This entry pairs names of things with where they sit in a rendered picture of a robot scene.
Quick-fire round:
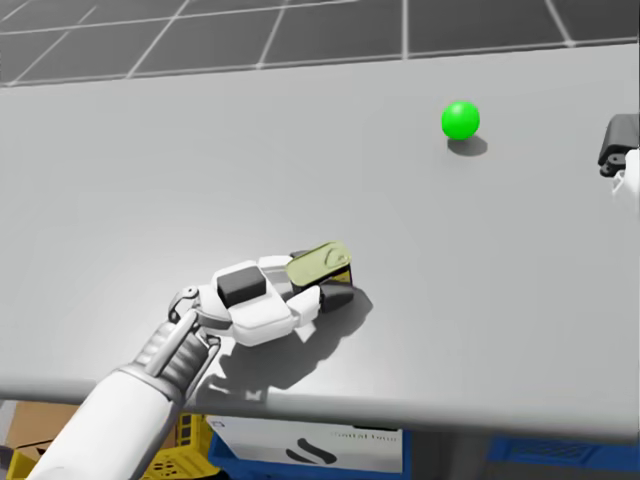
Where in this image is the rectangular can with green lid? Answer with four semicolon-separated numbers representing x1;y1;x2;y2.
285;240;356;292

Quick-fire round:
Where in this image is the blue box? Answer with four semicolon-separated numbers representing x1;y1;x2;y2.
486;434;640;480

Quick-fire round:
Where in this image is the white box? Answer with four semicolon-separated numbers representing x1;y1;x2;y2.
206;413;404;475

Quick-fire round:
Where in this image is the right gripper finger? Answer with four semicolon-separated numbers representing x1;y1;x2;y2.
597;113;640;202

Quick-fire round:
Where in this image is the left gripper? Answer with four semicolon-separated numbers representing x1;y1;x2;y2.
197;249;357;347

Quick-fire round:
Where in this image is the green ball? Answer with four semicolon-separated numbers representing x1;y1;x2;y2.
440;100;482;142

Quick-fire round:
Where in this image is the brown box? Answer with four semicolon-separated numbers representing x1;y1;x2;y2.
6;399;81;451

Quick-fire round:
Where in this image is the yellow box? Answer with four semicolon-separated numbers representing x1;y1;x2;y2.
3;411;222;480

